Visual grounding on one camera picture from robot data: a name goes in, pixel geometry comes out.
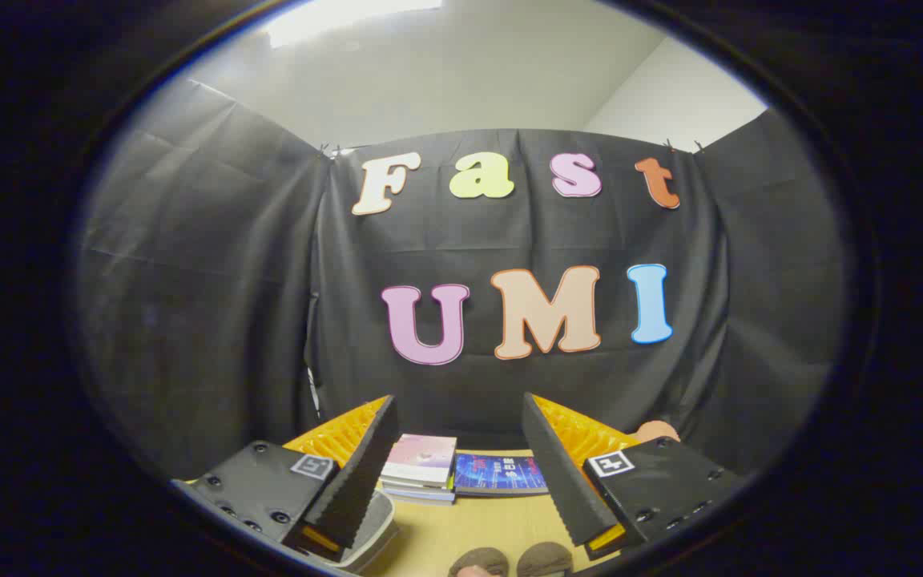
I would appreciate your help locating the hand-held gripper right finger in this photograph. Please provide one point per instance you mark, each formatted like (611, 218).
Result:
(558, 473)

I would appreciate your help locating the pink fuzzy pad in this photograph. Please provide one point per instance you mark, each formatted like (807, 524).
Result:
(658, 430)

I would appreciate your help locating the blue cover book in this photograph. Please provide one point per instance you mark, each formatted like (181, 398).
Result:
(497, 474)

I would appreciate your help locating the brown fuzzy slipper shoe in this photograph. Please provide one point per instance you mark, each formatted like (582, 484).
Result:
(546, 558)
(481, 562)

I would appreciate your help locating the pink cover book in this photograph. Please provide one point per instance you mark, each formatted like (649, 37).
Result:
(421, 458)

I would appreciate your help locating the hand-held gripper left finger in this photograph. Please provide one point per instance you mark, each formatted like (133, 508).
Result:
(361, 473)

